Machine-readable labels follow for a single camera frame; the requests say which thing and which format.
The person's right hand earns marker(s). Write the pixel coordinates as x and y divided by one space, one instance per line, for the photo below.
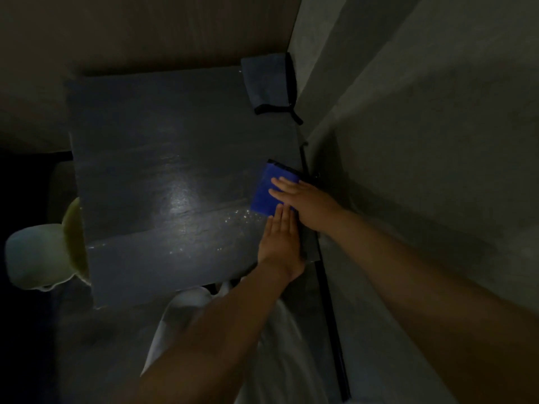
313 206

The person's left hand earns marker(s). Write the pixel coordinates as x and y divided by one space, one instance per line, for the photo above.
281 248

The person's left fingers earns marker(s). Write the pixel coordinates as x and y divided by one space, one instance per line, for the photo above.
283 218

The person's right fingers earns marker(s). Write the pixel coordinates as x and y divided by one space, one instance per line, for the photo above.
286 191

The blue cloth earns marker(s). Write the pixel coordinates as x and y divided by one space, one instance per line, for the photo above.
263 193

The person's right forearm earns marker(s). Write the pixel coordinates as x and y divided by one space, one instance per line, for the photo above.
425 298

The person's left forearm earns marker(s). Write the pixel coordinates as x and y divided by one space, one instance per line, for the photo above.
219 336

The grey cloth with black trim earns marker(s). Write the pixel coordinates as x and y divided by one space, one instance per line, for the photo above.
267 82

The person's white garment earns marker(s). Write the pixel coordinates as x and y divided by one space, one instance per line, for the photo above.
282 357

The yellow-green round object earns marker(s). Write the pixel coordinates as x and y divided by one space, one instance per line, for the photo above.
75 243

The pale green cushion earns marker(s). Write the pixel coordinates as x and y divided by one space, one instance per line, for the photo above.
38 256

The black metal table frame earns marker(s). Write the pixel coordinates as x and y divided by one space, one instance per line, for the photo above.
330 315

